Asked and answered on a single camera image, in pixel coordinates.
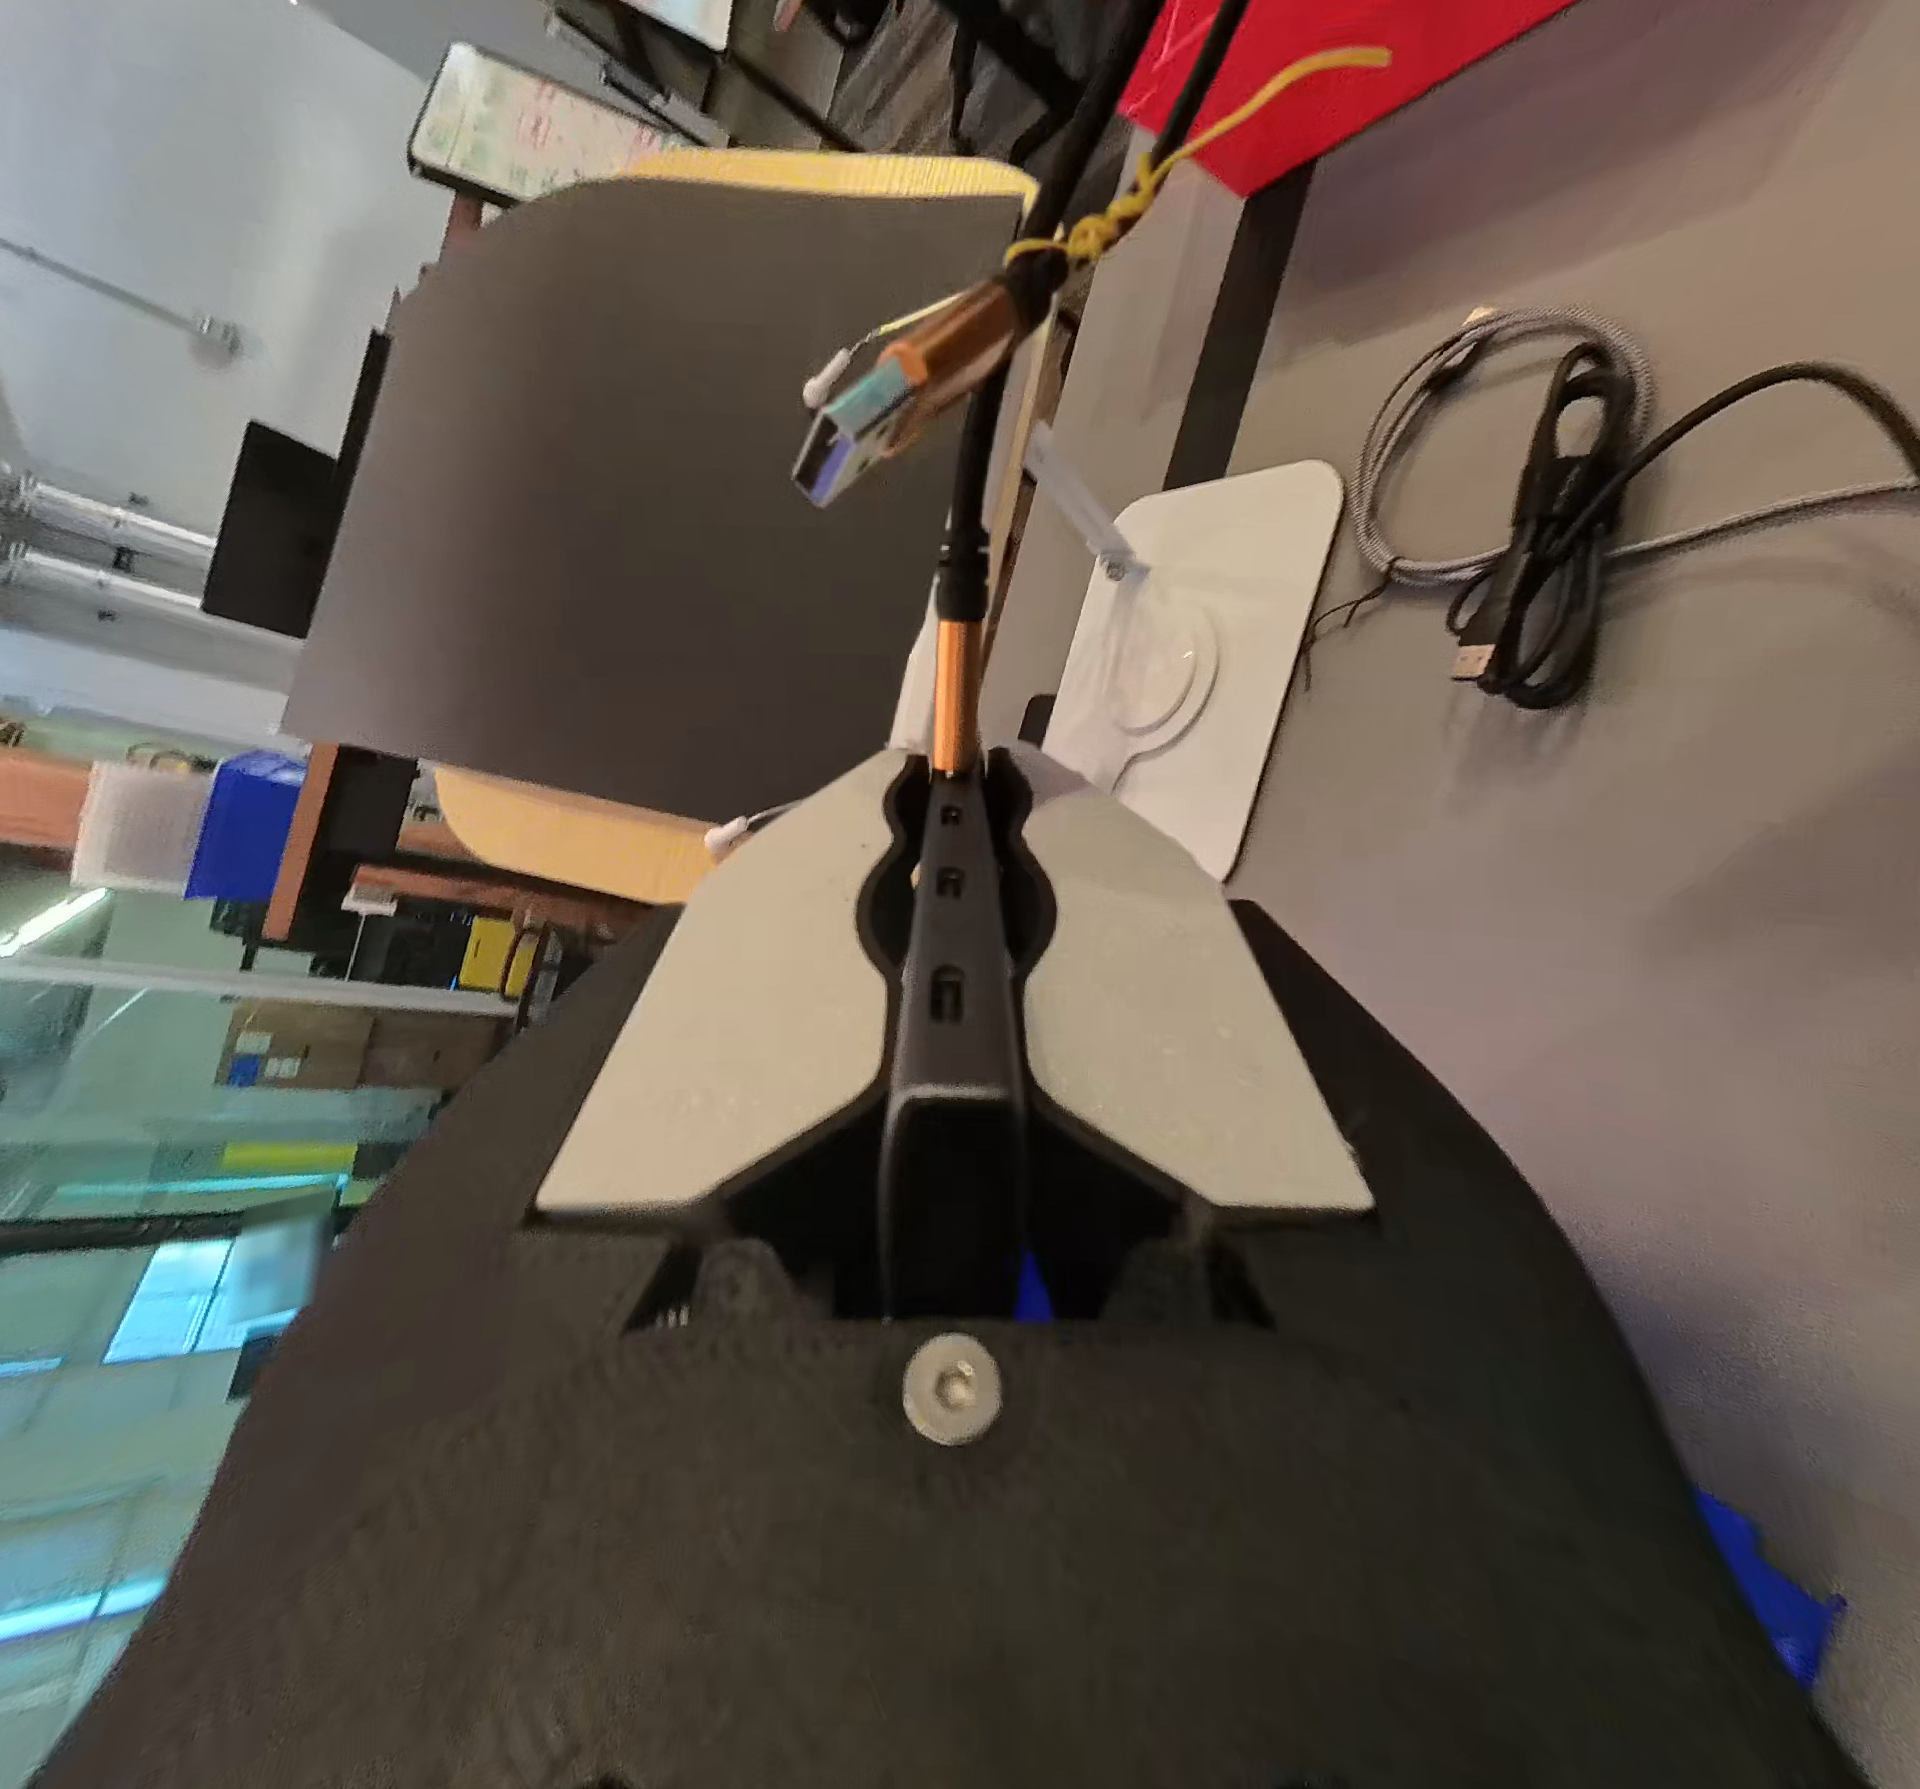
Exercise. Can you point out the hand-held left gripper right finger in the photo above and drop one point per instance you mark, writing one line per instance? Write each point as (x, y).
(1170, 1054)

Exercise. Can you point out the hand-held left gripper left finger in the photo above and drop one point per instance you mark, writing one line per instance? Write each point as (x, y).
(751, 1040)

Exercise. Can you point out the grey usb hub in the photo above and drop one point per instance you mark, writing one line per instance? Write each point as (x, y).
(953, 1071)

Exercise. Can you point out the yellow box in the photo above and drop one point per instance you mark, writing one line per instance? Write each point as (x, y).
(495, 953)

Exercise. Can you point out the cardboard box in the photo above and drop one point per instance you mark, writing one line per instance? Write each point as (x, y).
(299, 1040)

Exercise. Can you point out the large blue crate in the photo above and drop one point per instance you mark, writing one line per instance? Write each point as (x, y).
(247, 829)

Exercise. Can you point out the black board with tan edge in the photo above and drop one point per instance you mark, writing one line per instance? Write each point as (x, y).
(630, 500)

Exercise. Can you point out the white translucent box stack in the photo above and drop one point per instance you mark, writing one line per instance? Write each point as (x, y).
(134, 829)

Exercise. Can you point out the small black screen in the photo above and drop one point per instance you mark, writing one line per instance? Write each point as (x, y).
(271, 531)

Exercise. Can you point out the wooden shelf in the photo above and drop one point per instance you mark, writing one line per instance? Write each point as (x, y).
(38, 800)

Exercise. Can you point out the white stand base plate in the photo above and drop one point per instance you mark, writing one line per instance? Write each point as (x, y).
(1244, 589)

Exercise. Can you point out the silver round air duct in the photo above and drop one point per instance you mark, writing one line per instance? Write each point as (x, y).
(92, 513)

